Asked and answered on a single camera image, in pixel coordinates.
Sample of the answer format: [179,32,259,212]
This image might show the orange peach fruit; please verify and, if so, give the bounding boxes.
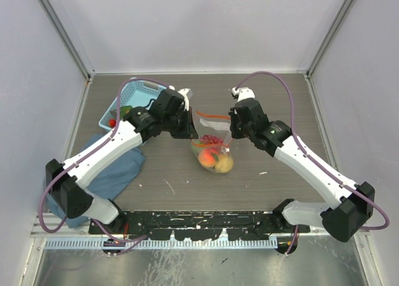
[198,148,219,168]

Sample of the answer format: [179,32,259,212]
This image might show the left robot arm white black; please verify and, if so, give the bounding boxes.
[46,88,198,234]

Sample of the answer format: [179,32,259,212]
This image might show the clear zip bag orange zipper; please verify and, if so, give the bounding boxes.
[191,110,234,174]

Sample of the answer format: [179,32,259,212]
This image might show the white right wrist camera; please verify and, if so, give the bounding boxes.
[231,87,255,103]

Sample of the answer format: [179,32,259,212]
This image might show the purple grape bunch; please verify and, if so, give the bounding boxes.
[200,135,224,146]

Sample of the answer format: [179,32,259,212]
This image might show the red strawberries pile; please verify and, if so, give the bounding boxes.
[108,119,117,128]

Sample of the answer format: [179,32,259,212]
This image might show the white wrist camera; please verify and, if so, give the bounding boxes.
[231,87,255,103]
[178,88,193,111]

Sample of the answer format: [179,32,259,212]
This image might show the green leaves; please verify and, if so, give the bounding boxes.
[110,105,133,118]

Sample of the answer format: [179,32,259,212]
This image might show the slotted cable duct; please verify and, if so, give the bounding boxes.
[44,236,278,250]

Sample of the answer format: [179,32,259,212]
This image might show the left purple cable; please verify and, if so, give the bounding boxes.
[37,77,175,256]

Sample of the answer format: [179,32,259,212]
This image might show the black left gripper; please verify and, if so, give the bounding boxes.
[163,107,198,139]

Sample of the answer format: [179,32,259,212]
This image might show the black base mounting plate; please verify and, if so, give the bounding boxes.
[105,211,295,241]

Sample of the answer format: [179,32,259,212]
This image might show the blue cloth towel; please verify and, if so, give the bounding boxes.
[47,134,146,228]

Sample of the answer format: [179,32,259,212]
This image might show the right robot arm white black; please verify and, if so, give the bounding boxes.
[229,98,375,242]

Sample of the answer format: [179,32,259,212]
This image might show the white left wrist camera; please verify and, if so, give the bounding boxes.
[178,88,193,111]

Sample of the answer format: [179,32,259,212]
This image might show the light blue plastic basket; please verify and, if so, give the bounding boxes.
[98,80,167,131]

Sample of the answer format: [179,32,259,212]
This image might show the green grape bunch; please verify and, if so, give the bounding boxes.
[191,139,203,148]

